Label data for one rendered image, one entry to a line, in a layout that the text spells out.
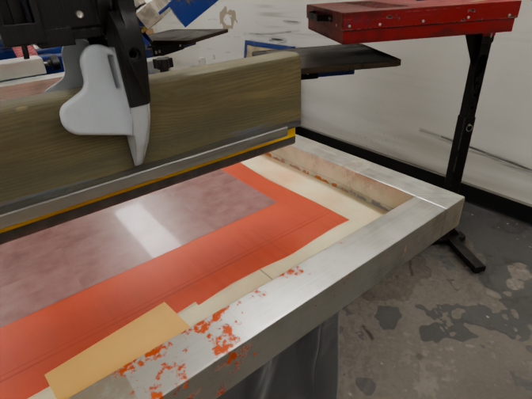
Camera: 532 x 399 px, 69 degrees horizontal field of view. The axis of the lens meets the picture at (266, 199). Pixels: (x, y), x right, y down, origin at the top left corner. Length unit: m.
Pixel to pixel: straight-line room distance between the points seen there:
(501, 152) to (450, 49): 0.61
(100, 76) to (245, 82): 0.13
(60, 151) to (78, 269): 0.17
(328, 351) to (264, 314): 0.32
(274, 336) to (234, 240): 0.16
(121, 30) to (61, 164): 0.11
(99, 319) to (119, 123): 0.18
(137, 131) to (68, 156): 0.05
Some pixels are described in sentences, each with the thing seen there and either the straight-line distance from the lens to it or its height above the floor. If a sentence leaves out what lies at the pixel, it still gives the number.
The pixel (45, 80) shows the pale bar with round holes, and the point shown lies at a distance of 1.00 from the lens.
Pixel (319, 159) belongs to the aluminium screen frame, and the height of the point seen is 0.99.
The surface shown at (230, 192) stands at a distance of 0.53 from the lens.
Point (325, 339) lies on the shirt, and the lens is 0.59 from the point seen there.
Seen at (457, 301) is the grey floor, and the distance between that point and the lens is 1.84.
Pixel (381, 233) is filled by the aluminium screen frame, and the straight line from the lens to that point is 0.39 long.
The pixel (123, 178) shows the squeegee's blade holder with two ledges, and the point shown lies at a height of 1.08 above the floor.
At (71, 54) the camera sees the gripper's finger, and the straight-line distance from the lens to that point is 0.35.
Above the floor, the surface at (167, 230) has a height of 0.96.
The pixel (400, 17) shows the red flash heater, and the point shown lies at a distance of 1.35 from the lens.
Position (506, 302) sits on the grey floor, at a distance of 1.92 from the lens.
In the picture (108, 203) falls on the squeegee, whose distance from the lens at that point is 0.35.
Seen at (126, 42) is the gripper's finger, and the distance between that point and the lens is 0.28.
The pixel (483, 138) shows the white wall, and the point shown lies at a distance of 2.40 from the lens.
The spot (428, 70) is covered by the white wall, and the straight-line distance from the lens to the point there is 2.48.
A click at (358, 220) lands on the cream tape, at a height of 0.96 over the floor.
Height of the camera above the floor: 1.21
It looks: 30 degrees down
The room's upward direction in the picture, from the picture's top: 3 degrees counter-clockwise
